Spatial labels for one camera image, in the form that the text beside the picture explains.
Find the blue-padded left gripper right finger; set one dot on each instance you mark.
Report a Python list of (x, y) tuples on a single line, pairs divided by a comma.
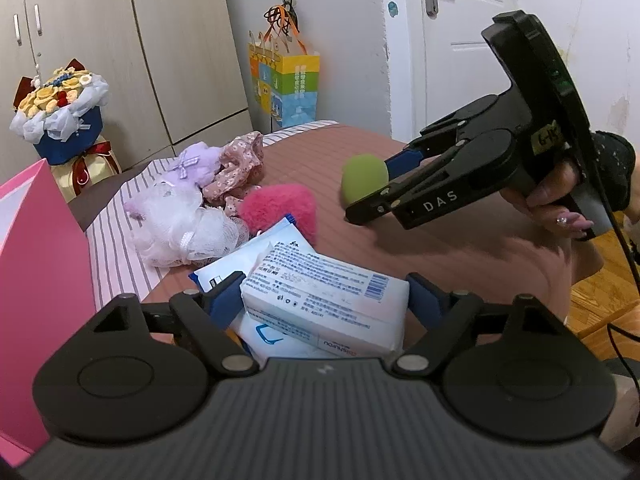
[(447, 317)]

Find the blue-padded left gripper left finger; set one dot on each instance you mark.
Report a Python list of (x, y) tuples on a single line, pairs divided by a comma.
[(203, 320)]

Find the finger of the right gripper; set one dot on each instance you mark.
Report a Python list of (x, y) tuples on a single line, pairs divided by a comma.
[(405, 161), (380, 204)]

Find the green makeup sponge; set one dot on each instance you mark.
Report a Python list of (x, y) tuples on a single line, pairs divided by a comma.
[(362, 175)]

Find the white tissue pack blue print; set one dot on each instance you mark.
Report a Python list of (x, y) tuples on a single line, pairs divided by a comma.
[(262, 339)]

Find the white wipes pack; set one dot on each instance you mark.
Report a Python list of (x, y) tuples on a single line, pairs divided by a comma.
[(337, 307)]

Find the pink fluffy pompom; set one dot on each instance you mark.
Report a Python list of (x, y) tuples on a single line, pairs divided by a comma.
[(263, 208)]

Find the person's right hand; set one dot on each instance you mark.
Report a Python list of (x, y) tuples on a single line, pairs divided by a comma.
[(542, 205)]

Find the white door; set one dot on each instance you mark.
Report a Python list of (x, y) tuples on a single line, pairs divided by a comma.
[(436, 65)]

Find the pink floral scrunchie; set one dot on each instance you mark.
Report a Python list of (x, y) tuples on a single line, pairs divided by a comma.
[(242, 170)]

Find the colourful paper gift bag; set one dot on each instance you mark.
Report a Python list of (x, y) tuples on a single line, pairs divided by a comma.
[(284, 68)]

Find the purple plush toy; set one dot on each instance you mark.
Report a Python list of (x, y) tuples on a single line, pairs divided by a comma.
[(197, 164)]

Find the pink cardboard box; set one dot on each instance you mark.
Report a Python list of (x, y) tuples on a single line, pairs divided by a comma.
[(46, 295)]

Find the yellow flower bouquet blue wrap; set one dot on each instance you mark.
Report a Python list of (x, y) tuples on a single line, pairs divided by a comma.
[(62, 118)]

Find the beige wardrobe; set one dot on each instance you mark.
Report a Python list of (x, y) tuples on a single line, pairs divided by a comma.
[(171, 66)]

